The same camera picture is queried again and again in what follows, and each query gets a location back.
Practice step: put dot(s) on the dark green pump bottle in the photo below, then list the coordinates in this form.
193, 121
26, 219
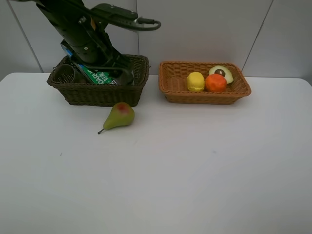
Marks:
123, 78

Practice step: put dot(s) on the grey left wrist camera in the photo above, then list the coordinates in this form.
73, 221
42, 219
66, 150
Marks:
115, 15

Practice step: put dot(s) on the translucent pink plastic cup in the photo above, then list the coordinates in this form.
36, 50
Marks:
67, 74

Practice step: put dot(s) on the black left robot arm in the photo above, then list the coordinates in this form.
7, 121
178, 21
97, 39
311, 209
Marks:
67, 7

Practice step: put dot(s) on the blue green toothpaste box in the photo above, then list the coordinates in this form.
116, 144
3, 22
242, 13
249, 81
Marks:
97, 77

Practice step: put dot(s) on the dark brown wicker basket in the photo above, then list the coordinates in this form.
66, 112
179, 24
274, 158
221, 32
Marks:
101, 94

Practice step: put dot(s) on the yellow lemon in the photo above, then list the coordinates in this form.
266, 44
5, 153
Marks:
195, 82

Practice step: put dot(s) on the orange tangerine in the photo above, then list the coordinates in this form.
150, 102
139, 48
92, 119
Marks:
215, 83

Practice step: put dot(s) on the halved avocado with pit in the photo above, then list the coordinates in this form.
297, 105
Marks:
223, 71

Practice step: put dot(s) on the green red pear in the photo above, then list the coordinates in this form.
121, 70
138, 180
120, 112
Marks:
120, 115

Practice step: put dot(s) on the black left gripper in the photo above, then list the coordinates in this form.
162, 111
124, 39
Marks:
92, 49

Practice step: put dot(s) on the orange wicker basket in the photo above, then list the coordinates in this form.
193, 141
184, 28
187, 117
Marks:
173, 83

